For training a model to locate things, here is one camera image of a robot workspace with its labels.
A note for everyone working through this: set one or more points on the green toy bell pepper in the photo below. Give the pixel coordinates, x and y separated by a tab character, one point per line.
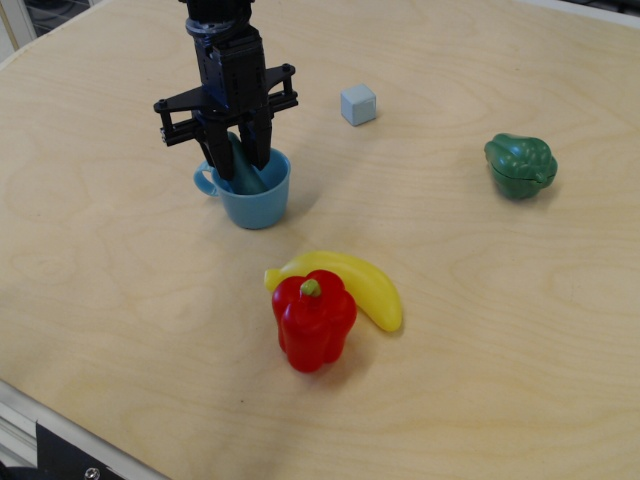
520	166

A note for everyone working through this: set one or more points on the red toy bell pepper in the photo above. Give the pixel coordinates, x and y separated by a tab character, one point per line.
314	315

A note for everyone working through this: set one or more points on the dark green toy cucumber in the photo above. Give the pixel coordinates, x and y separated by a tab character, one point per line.
245	180

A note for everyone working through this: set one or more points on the light blue small cube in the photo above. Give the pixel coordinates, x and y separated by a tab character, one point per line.
358	104

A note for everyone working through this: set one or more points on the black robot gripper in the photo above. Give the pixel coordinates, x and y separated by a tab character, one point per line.
237	89

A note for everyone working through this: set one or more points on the aluminium table edge frame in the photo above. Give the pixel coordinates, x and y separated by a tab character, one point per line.
19	415

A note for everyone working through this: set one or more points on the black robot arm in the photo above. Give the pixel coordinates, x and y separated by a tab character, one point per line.
219	12

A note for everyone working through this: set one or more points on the yellow toy banana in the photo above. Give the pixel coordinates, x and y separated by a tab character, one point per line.
373	291

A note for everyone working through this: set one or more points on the black corner bracket with screw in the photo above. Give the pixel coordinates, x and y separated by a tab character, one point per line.
73	456

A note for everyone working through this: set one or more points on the light blue plastic cup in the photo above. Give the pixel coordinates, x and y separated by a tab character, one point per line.
251	211

